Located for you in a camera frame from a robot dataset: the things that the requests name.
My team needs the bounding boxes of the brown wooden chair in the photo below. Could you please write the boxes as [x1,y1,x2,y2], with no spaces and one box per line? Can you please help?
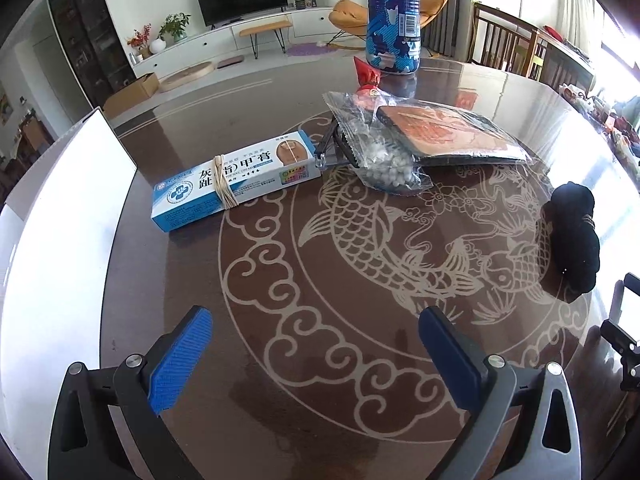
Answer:
[470,2,546,81]

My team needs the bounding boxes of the dark glass display cabinet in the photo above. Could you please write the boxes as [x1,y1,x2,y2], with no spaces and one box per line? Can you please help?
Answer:
[47,0,138,111]

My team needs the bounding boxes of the round beige floor cushion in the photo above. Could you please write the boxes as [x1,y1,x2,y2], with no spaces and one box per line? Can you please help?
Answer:
[160,60,213,86]

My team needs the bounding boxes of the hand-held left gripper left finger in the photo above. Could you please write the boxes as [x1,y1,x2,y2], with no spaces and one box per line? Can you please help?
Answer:
[47,305,213,480]

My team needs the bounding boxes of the brown fish-patterned glass desktop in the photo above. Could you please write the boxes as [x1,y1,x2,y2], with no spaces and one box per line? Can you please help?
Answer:
[102,52,638,480]

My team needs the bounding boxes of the orange phone case in bag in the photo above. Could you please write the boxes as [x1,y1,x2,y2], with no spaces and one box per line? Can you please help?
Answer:
[375,101,533,167]

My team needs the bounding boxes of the red wrapped candy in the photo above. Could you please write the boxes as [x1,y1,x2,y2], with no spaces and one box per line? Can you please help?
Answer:
[353,56,383,98]

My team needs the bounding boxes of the cardboard box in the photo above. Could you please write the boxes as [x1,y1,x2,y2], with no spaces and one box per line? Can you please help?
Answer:
[102,72,161,118]

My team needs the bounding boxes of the white television cabinet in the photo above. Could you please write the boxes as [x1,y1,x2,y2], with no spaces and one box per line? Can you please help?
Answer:
[132,6,341,78]

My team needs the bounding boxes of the blue white ointment box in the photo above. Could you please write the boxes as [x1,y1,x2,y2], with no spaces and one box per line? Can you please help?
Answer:
[151,130,322,232]

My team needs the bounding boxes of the wooden bench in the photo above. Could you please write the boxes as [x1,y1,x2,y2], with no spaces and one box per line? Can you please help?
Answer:
[239,21,294,58]

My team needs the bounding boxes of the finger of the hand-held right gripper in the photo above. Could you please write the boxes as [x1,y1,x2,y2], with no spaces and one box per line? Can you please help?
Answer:
[612,272,640,313]
[600,319,640,393]

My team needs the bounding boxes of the blue camouflage bottle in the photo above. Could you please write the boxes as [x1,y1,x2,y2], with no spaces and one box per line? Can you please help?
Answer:
[363,0,422,75]

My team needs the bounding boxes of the black cloth with band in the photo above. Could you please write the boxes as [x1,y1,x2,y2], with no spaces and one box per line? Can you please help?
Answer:
[540,182,601,293]

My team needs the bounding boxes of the grey curtain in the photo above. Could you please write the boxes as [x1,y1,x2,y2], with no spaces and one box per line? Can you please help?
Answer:
[424,0,473,61]

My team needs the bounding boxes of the clear cotton swab pack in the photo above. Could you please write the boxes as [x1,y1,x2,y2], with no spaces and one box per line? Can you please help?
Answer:
[325,91,433,197]

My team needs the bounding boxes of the bushy green potted plant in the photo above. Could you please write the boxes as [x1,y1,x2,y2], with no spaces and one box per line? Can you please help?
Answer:
[159,12,192,43]

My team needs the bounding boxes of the orange lounge chair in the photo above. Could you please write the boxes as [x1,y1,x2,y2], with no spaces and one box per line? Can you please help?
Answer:
[331,0,449,51]

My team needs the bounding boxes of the purple floor rug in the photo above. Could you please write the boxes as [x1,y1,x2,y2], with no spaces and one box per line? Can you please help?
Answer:
[287,42,331,58]

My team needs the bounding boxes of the red flower arrangement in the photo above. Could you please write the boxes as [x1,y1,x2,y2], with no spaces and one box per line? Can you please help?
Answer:
[126,24,152,58]

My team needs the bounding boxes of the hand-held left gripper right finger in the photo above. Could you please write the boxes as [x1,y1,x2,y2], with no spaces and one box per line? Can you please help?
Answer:
[417,306,583,480]

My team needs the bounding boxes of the cluttered wooden sideboard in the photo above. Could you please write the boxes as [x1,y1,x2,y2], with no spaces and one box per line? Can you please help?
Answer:
[540,25,640,161]

